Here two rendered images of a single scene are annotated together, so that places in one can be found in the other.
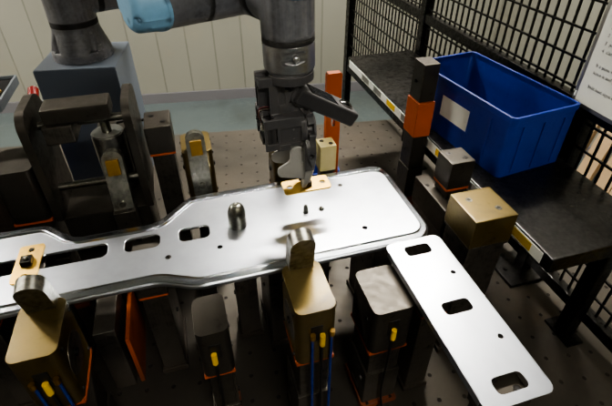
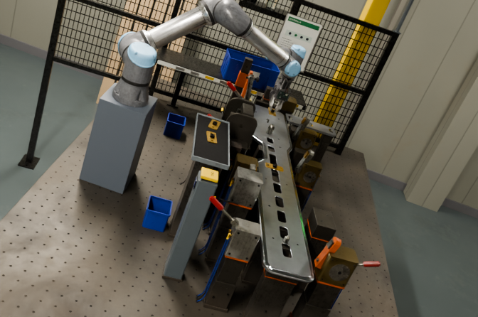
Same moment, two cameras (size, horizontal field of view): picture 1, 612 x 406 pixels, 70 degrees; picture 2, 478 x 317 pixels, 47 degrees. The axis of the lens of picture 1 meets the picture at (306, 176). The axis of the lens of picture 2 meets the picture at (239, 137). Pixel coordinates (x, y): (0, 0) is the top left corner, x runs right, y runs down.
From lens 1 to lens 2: 2.75 m
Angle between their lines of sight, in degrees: 71
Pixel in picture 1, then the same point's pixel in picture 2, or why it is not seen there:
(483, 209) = (292, 100)
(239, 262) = (286, 139)
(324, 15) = not seen: outside the picture
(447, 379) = not seen: hidden behind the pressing
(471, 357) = (324, 130)
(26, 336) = (314, 165)
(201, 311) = (300, 151)
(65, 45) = (146, 94)
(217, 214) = (262, 133)
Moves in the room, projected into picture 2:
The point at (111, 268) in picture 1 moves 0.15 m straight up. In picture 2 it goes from (281, 156) to (293, 129)
